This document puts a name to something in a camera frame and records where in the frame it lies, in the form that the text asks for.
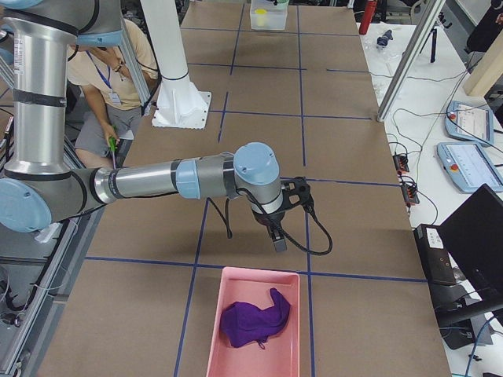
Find purple cloth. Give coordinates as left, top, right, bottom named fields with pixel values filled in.
left=219, top=287, right=292, bottom=348

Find translucent white plastic box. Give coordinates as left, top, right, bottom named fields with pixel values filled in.
left=249, top=0, right=288, bottom=31

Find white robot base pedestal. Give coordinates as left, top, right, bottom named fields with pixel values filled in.
left=141, top=0, right=211, bottom=130

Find teach pendant far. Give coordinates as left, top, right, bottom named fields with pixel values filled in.
left=445, top=101, right=494, bottom=147

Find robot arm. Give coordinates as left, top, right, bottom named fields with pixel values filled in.
left=1, top=1, right=314, bottom=251

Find aluminium frame post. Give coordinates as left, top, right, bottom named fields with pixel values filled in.
left=376, top=0, right=446, bottom=123

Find green handled scissors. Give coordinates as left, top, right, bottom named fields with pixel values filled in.
left=108, top=136, right=118, bottom=169

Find black power strip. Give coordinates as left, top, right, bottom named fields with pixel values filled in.
left=392, top=154, right=409, bottom=175
left=400, top=181, right=420, bottom=207

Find black monitor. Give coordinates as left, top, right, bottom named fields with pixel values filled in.
left=439, top=184, right=502, bottom=298

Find red bottle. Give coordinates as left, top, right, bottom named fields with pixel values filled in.
left=358, top=0, right=377, bottom=35

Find teach pendant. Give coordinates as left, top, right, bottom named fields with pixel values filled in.
left=436, top=141, right=502, bottom=193
left=445, top=101, right=494, bottom=147

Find pink plastic bin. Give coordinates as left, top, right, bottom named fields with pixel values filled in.
left=206, top=267, right=300, bottom=376

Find black power strip left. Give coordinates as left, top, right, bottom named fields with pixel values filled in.
left=392, top=154, right=409, bottom=175

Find black power strip right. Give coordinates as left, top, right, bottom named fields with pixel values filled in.
left=400, top=181, right=420, bottom=207

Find folded dark blue umbrella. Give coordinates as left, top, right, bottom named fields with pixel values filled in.
left=376, top=29, right=393, bottom=48

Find black computer box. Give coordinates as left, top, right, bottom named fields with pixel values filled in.
left=413, top=224, right=467, bottom=286

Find teach pendant near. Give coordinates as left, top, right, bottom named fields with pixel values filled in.
left=436, top=141, right=502, bottom=193

